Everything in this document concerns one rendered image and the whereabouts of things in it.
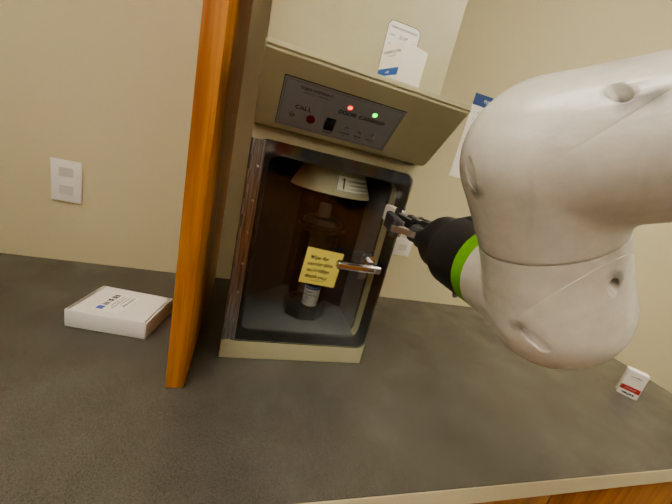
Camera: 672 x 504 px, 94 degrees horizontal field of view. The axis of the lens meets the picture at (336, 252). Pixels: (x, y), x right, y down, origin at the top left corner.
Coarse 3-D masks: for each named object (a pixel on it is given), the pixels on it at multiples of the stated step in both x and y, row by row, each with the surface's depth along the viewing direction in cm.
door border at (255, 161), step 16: (256, 144) 53; (256, 160) 54; (256, 176) 55; (256, 192) 55; (240, 224) 56; (240, 240) 58; (240, 256) 59; (240, 272) 60; (240, 288) 61; (224, 320) 62
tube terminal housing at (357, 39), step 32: (288, 0) 48; (320, 0) 49; (352, 0) 50; (384, 0) 51; (416, 0) 52; (448, 0) 54; (288, 32) 50; (320, 32) 51; (352, 32) 52; (384, 32) 53; (448, 32) 55; (352, 64) 53; (448, 64) 57; (256, 128) 53; (384, 160) 60; (224, 352) 66; (256, 352) 68; (288, 352) 69; (320, 352) 71; (352, 352) 74
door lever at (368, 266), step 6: (366, 258) 65; (372, 258) 65; (336, 264) 59; (342, 264) 58; (348, 264) 59; (354, 264) 59; (360, 264) 60; (366, 264) 60; (372, 264) 63; (348, 270) 59; (354, 270) 60; (360, 270) 60; (366, 270) 60; (372, 270) 60; (378, 270) 60
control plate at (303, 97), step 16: (288, 80) 44; (304, 80) 44; (288, 96) 46; (304, 96) 46; (320, 96) 46; (336, 96) 46; (352, 96) 46; (288, 112) 49; (304, 112) 49; (320, 112) 49; (336, 112) 49; (352, 112) 49; (368, 112) 49; (384, 112) 49; (400, 112) 49; (304, 128) 52; (320, 128) 52; (336, 128) 52; (352, 128) 52; (368, 128) 52; (384, 128) 52; (368, 144) 55; (384, 144) 55
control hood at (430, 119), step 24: (264, 48) 41; (288, 48) 41; (264, 72) 43; (288, 72) 43; (312, 72) 43; (336, 72) 43; (360, 72) 44; (264, 96) 46; (360, 96) 47; (384, 96) 47; (408, 96) 47; (432, 96) 47; (264, 120) 50; (408, 120) 50; (432, 120) 50; (456, 120) 50; (408, 144) 55; (432, 144) 55
